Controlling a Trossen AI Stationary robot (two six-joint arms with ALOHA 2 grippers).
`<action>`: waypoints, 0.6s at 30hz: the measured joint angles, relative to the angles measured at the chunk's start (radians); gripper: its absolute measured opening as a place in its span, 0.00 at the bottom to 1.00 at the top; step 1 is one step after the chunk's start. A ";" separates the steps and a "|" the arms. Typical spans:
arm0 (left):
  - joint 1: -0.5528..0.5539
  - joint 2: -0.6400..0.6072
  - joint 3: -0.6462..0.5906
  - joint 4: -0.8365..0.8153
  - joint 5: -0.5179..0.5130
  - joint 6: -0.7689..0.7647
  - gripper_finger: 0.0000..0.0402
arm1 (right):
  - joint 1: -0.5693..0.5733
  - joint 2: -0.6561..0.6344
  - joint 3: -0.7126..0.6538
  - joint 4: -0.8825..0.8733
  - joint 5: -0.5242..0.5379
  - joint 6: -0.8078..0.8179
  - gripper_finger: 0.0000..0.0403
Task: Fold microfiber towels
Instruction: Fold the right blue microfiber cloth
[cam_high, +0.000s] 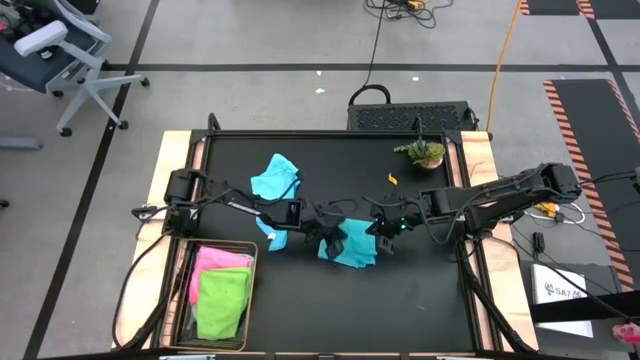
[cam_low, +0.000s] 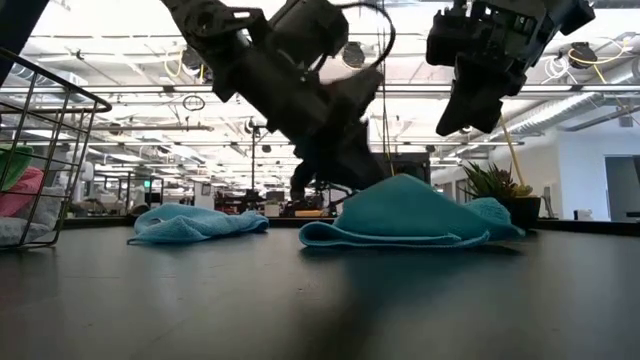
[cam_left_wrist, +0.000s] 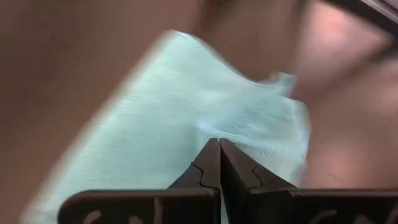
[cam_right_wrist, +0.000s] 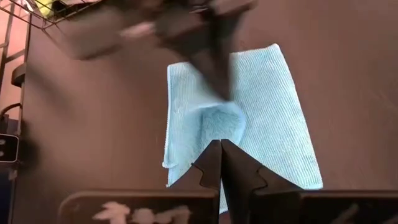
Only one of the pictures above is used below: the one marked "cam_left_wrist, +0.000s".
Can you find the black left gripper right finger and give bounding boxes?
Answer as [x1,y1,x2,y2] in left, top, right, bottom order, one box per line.
[219,138,398,224]

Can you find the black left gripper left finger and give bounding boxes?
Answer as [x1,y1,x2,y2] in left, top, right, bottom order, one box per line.
[57,138,221,224]

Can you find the turquoise microfiber towel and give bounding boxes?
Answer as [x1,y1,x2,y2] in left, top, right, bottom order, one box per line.
[20,29,312,224]

